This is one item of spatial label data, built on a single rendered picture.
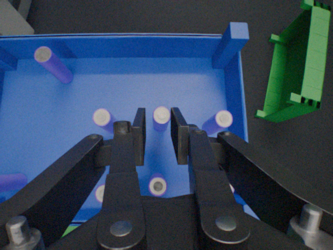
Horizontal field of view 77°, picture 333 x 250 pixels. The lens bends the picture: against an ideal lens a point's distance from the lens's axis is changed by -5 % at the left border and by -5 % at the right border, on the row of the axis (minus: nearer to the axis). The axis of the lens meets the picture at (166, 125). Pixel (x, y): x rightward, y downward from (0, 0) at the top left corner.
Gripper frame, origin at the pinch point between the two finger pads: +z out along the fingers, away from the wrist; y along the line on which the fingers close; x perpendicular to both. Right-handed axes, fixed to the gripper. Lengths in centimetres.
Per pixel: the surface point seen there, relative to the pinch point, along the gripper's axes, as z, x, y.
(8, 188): 2.4, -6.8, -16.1
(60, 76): 8.4, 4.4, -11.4
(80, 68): 11.8, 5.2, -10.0
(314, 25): 39, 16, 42
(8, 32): 49, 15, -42
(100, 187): -0.1, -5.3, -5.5
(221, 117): 2.4, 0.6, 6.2
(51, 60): 5.4, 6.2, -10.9
